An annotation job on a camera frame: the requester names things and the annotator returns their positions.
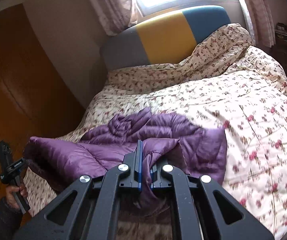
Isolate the right pink curtain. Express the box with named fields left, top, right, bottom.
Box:
left=239, top=0, right=275, bottom=48

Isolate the floral duvet on bed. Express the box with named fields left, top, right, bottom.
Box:
left=23, top=23, right=287, bottom=240

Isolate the brown wooden wardrobe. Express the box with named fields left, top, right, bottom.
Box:
left=0, top=5, right=85, bottom=198

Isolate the purple quilted down jacket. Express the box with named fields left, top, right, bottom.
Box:
left=24, top=108, right=227, bottom=217

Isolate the person's left hand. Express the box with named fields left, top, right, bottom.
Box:
left=5, top=181, right=29, bottom=209

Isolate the grey yellow teal headboard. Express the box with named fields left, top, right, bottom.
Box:
left=100, top=5, right=231, bottom=71

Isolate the left floral curtain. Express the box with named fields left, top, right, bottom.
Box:
left=89, top=0, right=138, bottom=36

